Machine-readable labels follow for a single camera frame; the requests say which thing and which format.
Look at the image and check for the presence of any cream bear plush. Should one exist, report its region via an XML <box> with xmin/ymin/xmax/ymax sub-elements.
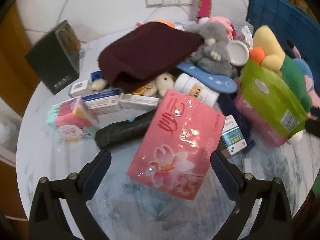
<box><xmin>91</xmin><ymin>72</ymin><xmax>175</xmax><ymax>97</ymax></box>

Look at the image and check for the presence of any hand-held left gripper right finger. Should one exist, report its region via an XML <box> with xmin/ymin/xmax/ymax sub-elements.
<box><xmin>211</xmin><ymin>150</ymin><xmax>293</xmax><ymax>240</ymax></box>

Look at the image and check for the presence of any yellow plush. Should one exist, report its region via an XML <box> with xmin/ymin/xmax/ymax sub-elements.
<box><xmin>250</xmin><ymin>25</ymin><xmax>285</xmax><ymax>75</ymax></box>

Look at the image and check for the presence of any white round lid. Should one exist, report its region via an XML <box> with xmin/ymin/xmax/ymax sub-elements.
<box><xmin>226</xmin><ymin>41</ymin><xmax>250</xmax><ymax>66</ymax></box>

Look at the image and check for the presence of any maroon cloth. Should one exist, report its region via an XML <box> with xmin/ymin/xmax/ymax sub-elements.
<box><xmin>98</xmin><ymin>22</ymin><xmax>204</xmax><ymax>93</ymax></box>

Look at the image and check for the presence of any pink wrapped pack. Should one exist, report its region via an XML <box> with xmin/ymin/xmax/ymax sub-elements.
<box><xmin>234</xmin><ymin>90</ymin><xmax>293</xmax><ymax>148</ymax></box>

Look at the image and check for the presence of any pink floral tissue pack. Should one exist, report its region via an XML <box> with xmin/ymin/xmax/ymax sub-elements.
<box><xmin>126</xmin><ymin>89</ymin><xmax>222</xmax><ymax>200</ymax></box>

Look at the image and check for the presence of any black pouch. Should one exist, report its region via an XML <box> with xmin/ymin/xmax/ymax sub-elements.
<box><xmin>95</xmin><ymin>109</ymin><xmax>158</xmax><ymax>150</ymax></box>

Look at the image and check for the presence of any clear plastic bag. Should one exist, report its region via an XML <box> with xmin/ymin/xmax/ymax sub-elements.
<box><xmin>235</xmin><ymin>25</ymin><xmax>254</xmax><ymax>48</ymax></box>

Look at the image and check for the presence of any grey plush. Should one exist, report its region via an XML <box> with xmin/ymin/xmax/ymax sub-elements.
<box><xmin>186</xmin><ymin>21</ymin><xmax>238</xmax><ymax>77</ymax></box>

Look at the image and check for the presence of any pink plush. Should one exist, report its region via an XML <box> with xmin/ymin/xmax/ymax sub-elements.
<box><xmin>209</xmin><ymin>16</ymin><xmax>234</xmax><ymax>40</ymax></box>

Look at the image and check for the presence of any teal label medicine box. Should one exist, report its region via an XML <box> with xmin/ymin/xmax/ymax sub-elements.
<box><xmin>221</xmin><ymin>115</ymin><xmax>248</xmax><ymax>158</ymax></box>

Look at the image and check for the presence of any pastel tissue pack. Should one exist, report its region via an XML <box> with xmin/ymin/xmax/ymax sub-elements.
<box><xmin>47</xmin><ymin>96</ymin><xmax>100</xmax><ymax>142</ymax></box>

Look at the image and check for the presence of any pig plush with blue shirt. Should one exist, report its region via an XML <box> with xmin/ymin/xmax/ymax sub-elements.
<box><xmin>292</xmin><ymin>45</ymin><xmax>318</xmax><ymax>100</ymax></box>

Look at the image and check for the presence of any black box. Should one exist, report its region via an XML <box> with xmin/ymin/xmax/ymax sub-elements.
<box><xmin>24</xmin><ymin>20</ymin><xmax>82</xmax><ymax>95</ymax></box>

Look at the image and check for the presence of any blue shoe insole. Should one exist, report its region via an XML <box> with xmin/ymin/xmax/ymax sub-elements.
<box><xmin>176</xmin><ymin>63</ymin><xmax>238</xmax><ymax>94</ymax></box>

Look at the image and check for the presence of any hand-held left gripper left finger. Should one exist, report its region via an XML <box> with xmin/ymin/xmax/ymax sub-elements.
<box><xmin>28</xmin><ymin>149</ymin><xmax>112</xmax><ymax>240</ymax></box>

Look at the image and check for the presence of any white pill bottle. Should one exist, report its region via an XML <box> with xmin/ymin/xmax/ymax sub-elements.
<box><xmin>173</xmin><ymin>73</ymin><xmax>219</xmax><ymax>108</ymax></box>

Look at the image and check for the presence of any long white medicine box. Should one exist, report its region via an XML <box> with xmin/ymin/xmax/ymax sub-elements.
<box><xmin>119</xmin><ymin>93</ymin><xmax>159</xmax><ymax>110</ymax></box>

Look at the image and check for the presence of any yellow pink chips can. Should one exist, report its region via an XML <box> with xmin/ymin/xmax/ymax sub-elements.
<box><xmin>196</xmin><ymin>0</ymin><xmax>213</xmax><ymax>20</ymax></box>

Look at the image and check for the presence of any blue plastic crate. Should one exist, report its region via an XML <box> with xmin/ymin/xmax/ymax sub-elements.
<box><xmin>245</xmin><ymin>0</ymin><xmax>320</xmax><ymax>65</ymax></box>

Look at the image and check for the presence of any green tissue pack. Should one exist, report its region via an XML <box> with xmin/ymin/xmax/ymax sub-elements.
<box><xmin>241</xmin><ymin>59</ymin><xmax>308</xmax><ymax>138</ymax></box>

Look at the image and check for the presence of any dark green plush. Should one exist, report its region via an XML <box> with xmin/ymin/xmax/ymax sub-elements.
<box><xmin>281</xmin><ymin>55</ymin><xmax>313</xmax><ymax>113</ymax></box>

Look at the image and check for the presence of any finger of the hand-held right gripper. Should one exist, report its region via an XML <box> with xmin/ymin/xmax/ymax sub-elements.
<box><xmin>304</xmin><ymin>119</ymin><xmax>320</xmax><ymax>138</ymax></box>

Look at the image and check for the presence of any small white medicine box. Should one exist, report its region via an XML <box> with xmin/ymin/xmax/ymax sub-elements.
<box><xmin>69</xmin><ymin>79</ymin><xmax>92</xmax><ymax>98</ymax></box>

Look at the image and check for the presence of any white plastic bag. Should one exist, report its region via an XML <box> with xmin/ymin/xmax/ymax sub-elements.
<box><xmin>0</xmin><ymin>97</ymin><xmax>23</xmax><ymax>165</ymax></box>

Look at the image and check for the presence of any navy cloth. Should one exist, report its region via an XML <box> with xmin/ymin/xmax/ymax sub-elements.
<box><xmin>217</xmin><ymin>94</ymin><xmax>255</xmax><ymax>153</ymax></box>

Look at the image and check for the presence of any blue white medicine box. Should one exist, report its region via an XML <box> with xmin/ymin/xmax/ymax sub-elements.
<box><xmin>82</xmin><ymin>89</ymin><xmax>123</xmax><ymax>115</ymax></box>

